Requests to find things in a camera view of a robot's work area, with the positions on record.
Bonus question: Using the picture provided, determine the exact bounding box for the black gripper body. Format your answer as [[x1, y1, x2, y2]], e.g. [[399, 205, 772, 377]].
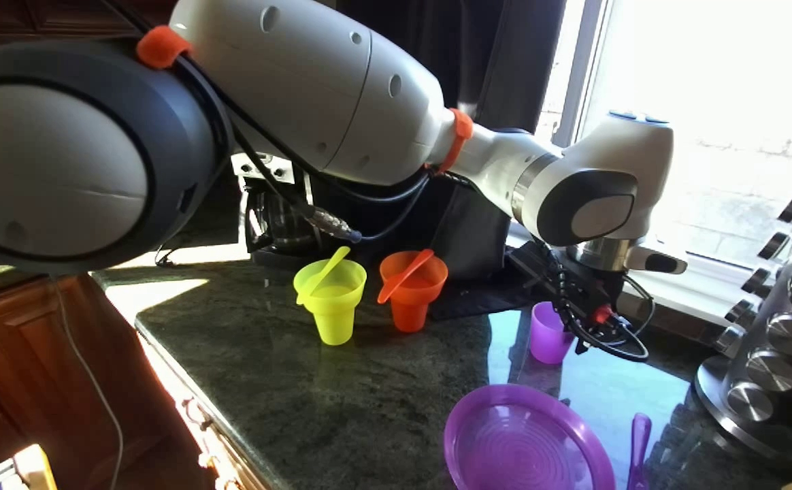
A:
[[511, 241, 655, 362]]

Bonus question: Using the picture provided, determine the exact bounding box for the purple plastic cup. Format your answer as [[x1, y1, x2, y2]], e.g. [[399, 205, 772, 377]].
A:
[[527, 303, 572, 367]]

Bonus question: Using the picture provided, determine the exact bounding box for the purple plastic spoon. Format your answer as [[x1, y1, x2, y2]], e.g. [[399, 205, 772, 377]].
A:
[[625, 413, 653, 490]]

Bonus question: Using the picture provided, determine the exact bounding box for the orange plastic cup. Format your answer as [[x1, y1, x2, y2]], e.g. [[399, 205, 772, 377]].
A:
[[384, 253, 448, 333]]

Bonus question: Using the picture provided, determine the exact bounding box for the silver coffee maker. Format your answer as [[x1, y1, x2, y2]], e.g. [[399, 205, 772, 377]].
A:
[[232, 154, 333, 261]]

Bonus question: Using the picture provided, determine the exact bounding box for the orange plastic spoon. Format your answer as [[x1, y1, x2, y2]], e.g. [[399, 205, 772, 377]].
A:
[[375, 249, 433, 305]]

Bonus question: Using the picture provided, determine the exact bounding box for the green plastic cup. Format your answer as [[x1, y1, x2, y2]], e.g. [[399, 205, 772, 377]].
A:
[[291, 260, 368, 345]]

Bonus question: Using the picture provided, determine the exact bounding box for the green plastic spoon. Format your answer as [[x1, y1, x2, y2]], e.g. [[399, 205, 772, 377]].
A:
[[293, 245, 350, 305]]

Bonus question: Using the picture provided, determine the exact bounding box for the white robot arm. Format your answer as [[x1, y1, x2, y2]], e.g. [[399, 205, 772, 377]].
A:
[[0, 0, 676, 360]]

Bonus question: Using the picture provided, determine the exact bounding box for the purple plastic plate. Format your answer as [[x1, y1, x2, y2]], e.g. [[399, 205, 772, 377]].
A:
[[443, 384, 616, 490]]

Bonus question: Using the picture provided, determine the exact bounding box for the wooden cabinet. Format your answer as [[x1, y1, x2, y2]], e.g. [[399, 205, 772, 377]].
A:
[[0, 276, 267, 490]]

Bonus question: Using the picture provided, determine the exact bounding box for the chrome spice rack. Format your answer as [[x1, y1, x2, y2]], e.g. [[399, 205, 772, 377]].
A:
[[695, 203, 792, 471]]

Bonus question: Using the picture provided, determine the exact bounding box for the white cable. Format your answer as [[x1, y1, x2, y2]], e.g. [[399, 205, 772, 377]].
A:
[[48, 281, 129, 490]]

